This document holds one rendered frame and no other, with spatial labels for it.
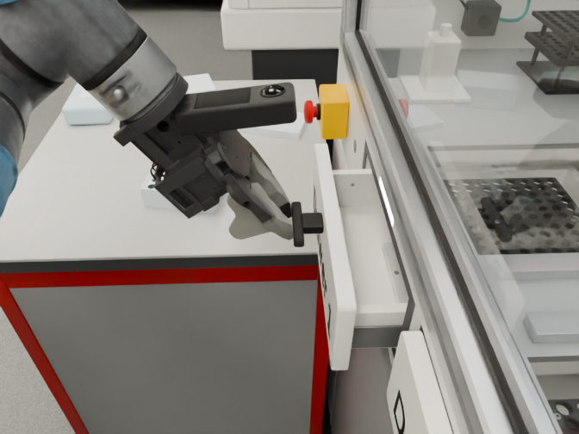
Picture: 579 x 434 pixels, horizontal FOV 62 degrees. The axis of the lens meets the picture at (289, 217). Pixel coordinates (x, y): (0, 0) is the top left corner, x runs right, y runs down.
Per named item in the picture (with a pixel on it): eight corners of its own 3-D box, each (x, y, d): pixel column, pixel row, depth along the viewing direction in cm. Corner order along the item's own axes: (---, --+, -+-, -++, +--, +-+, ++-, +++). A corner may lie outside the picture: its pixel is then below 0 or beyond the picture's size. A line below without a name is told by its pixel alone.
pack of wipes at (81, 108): (111, 125, 104) (106, 106, 101) (65, 127, 103) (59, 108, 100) (124, 94, 115) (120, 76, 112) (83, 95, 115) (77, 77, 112)
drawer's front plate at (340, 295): (331, 374, 52) (338, 306, 45) (312, 203, 74) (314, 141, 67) (347, 373, 52) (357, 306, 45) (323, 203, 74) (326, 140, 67)
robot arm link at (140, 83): (154, 23, 46) (136, 57, 39) (187, 61, 48) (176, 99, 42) (99, 68, 48) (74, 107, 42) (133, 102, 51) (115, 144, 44)
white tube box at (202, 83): (160, 119, 106) (156, 96, 103) (156, 101, 112) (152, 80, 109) (218, 110, 109) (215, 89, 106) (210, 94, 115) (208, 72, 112)
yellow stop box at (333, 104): (317, 140, 84) (319, 102, 79) (314, 120, 89) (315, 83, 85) (346, 139, 84) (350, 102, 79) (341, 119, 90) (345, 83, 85)
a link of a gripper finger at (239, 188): (263, 208, 54) (214, 149, 51) (276, 201, 54) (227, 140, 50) (258, 232, 50) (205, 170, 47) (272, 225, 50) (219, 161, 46)
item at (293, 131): (239, 132, 102) (239, 125, 101) (252, 113, 108) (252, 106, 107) (298, 140, 99) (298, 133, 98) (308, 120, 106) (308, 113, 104)
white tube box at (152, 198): (144, 207, 83) (140, 189, 80) (161, 178, 89) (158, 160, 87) (214, 213, 81) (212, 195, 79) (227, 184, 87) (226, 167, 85)
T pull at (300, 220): (293, 250, 55) (294, 240, 54) (290, 207, 60) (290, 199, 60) (325, 249, 55) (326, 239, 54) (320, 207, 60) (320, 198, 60)
